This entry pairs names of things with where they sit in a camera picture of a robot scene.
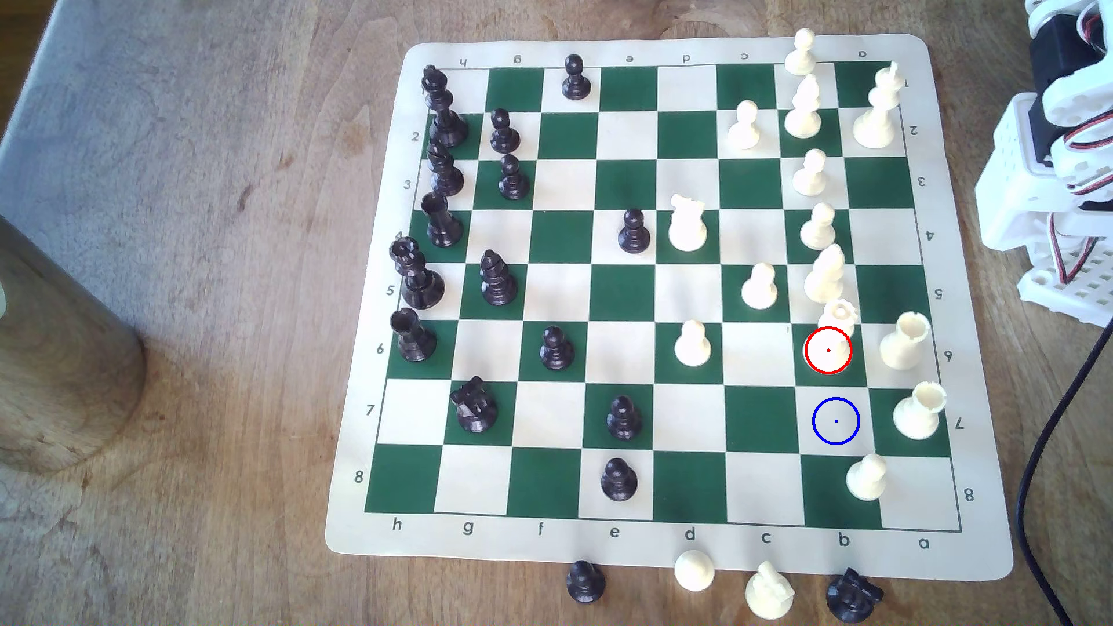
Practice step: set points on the white chess queen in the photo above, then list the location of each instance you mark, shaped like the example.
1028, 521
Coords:
839, 317

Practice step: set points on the white printed robot arm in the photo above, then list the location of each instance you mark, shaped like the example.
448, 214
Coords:
1013, 174

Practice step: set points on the black chess pawn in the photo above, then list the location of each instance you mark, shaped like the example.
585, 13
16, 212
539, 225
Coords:
556, 352
623, 422
513, 182
504, 137
634, 236
618, 483
575, 83
585, 584

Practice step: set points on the black chess bishop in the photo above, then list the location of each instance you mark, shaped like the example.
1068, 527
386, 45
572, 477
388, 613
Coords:
446, 178
498, 285

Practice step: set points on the green and white chess mat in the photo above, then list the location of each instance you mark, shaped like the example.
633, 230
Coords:
619, 352

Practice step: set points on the black chess knight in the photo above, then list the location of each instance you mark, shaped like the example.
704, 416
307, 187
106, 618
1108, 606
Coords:
475, 413
852, 598

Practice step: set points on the black chess queen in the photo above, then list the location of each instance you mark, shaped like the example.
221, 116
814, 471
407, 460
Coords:
420, 285

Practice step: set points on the white chess pawn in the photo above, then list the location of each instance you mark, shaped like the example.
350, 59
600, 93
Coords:
866, 481
800, 59
743, 130
759, 291
694, 572
692, 348
809, 178
817, 232

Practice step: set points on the black chess rook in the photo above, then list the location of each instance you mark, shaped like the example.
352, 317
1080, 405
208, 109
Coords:
442, 226
414, 341

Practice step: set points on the white chess knight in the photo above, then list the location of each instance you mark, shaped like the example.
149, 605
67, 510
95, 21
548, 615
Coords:
687, 228
769, 596

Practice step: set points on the black chess king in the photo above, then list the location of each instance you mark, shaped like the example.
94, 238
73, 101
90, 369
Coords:
445, 122

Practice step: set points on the white chess bishop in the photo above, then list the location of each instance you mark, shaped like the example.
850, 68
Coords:
823, 280
803, 117

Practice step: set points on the white chess rook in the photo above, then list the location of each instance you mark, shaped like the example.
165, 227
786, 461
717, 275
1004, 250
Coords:
902, 348
917, 416

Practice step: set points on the white chess king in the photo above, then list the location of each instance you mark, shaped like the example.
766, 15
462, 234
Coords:
874, 126

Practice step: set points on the shiny metal thermos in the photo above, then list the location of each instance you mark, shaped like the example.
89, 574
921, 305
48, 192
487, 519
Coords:
61, 374

